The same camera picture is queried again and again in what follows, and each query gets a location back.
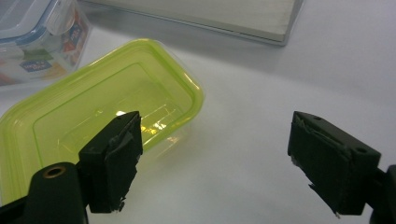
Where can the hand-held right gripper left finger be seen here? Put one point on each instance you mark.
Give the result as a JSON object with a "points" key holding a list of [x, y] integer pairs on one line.
{"points": [[115, 168]]}

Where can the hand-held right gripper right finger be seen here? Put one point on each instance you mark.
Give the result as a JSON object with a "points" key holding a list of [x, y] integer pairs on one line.
{"points": [[333, 161]]}

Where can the green plastic container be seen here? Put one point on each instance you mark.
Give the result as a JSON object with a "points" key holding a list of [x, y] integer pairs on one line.
{"points": [[77, 105]]}

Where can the clear container with blue-rimmed lid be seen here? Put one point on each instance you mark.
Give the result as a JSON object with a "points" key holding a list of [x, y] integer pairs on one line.
{"points": [[37, 40]]}

